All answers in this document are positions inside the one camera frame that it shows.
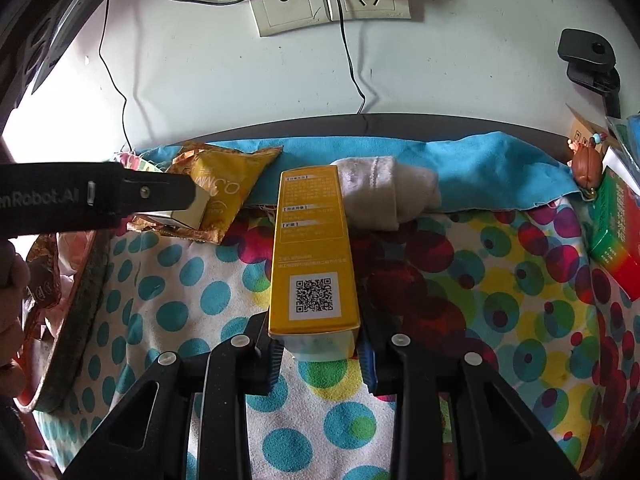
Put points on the clear plastic bag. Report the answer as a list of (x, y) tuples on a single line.
[(627, 140)]

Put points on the tall yellow box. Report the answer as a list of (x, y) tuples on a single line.
[(310, 240)]

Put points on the small cardboard box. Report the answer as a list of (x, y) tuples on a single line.
[(582, 126)]

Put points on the yellow snack bag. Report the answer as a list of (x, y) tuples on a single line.
[(230, 185)]

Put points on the blue cloth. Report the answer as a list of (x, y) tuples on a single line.
[(490, 165)]

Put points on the person's left hand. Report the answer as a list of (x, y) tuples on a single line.
[(15, 350)]

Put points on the black clamp mount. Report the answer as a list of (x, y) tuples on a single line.
[(585, 50)]

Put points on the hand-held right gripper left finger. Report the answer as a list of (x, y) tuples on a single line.
[(274, 367)]

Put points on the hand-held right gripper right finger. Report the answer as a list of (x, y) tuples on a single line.
[(367, 366)]

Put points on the beige wall socket plate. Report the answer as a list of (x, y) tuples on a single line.
[(285, 10)]

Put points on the round red tray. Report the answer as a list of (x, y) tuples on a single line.
[(70, 340)]

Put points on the polka dot blanket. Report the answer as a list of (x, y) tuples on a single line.
[(450, 310)]

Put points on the brown snack bag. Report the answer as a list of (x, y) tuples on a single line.
[(40, 300)]

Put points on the green and red box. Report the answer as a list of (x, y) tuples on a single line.
[(617, 240)]

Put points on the yellow carton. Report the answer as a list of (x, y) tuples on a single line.
[(192, 214)]

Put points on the white ribbed sock roll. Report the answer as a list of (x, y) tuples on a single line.
[(390, 195)]

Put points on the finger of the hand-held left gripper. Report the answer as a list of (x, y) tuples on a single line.
[(155, 192)]

